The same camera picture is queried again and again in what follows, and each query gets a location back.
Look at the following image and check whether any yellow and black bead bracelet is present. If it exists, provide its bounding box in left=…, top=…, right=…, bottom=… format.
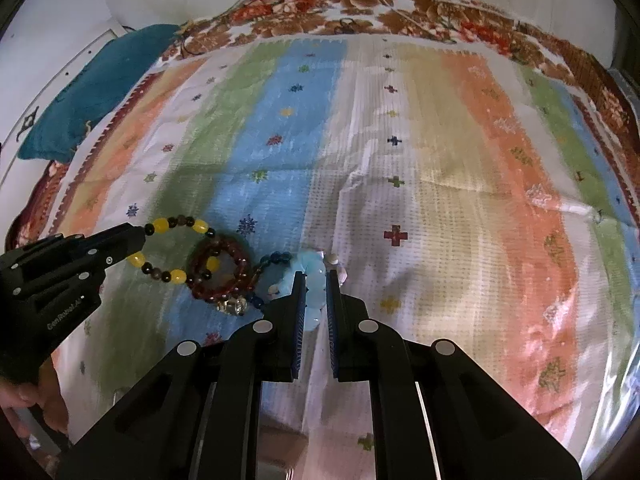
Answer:
left=126, top=214, right=222, bottom=285

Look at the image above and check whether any light blue bead bracelet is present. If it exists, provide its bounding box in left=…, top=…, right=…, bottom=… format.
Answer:
left=267, top=249, right=331, bottom=331

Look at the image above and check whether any person's left hand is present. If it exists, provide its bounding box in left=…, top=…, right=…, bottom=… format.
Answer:
left=0, top=358, right=68, bottom=438

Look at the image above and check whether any striped colourful woven cloth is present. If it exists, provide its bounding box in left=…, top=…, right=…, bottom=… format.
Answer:
left=48, top=35, right=639, bottom=479

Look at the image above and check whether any teal quilted pillow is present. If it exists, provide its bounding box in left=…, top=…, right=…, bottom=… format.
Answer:
left=17, top=24, right=179, bottom=164

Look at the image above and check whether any dark blue multicolour bead bracelet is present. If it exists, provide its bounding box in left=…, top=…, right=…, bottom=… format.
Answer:
left=246, top=250, right=294, bottom=311

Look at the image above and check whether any dark red bead bracelet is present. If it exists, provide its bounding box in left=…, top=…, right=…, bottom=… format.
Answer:
left=185, top=233, right=255, bottom=306

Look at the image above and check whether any white shell flower bracelet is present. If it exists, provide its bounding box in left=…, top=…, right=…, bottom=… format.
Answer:
left=322, top=252, right=350, bottom=288

